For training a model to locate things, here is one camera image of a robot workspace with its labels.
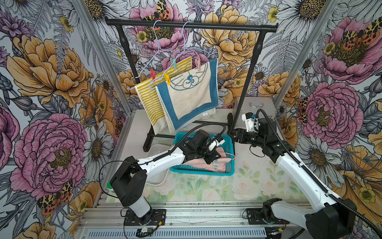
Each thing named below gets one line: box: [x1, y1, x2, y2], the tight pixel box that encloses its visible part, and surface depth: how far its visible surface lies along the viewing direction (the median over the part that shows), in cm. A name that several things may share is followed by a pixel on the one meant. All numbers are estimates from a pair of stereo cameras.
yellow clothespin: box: [164, 72, 171, 86], surface depth 69 cm
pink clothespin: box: [194, 56, 201, 72], surface depth 74 cm
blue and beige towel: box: [155, 58, 220, 134], surface depth 82 cm
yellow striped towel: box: [134, 56, 193, 135], surface depth 78 cm
